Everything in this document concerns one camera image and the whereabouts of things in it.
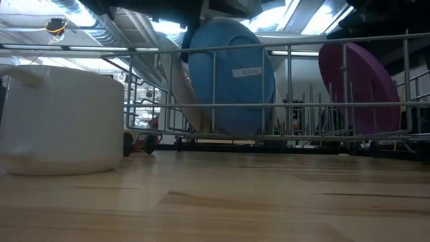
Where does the long ceiling light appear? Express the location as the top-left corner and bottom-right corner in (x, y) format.
(0, 42), (159, 53)
(268, 49), (320, 57)

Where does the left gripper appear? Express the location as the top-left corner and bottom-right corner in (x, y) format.
(147, 0), (211, 63)

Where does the black yellow cable reel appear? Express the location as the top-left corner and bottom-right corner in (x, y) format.
(45, 17), (68, 45)

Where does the red object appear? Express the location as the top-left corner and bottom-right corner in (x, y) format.
(132, 116), (159, 153)

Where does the grey wire dish rack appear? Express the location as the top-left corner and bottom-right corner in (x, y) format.
(100, 32), (430, 159)

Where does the black aluminium frame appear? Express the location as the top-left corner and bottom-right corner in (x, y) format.
(154, 143), (430, 162)

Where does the silver ceiling duct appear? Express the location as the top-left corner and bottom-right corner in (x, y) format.
(50, 0), (135, 46)

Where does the purple plate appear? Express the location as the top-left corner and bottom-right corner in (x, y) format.
(318, 42), (401, 136)

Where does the blue plate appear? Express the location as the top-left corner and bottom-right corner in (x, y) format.
(187, 17), (277, 137)

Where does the white mug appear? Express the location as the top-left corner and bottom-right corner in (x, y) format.
(0, 63), (126, 176)

